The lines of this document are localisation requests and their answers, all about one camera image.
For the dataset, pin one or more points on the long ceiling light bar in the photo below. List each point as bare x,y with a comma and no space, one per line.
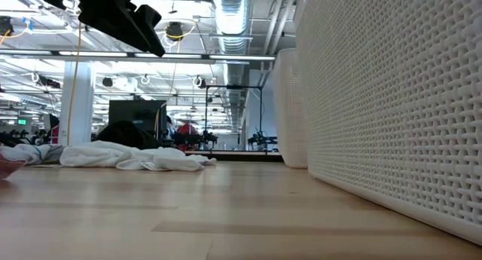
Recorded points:
180,55

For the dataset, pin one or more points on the white woven plastic basket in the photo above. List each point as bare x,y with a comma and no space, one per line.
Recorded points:
290,113
395,101

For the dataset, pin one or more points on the red background object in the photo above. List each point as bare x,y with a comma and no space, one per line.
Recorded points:
187,129

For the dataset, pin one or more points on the pink shirt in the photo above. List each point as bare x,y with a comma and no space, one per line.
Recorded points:
9,166

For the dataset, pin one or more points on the white column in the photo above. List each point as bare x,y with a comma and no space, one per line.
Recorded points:
86,109

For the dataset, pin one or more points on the plain white sock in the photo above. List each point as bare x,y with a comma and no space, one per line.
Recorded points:
113,154

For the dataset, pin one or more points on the green exit sign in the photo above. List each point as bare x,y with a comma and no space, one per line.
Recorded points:
22,121

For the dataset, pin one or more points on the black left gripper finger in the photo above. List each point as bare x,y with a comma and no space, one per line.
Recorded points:
148,19
120,15

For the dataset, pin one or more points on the black garment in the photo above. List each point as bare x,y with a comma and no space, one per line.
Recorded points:
126,135

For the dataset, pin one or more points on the black monitor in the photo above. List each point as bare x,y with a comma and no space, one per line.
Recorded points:
135,111

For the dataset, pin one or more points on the silver ribbed ventilation duct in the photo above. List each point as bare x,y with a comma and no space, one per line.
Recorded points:
231,19

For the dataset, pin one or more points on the white striped sock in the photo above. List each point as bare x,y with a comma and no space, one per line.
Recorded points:
26,152

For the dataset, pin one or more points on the black aluminium table frame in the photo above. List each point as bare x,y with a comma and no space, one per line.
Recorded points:
244,157

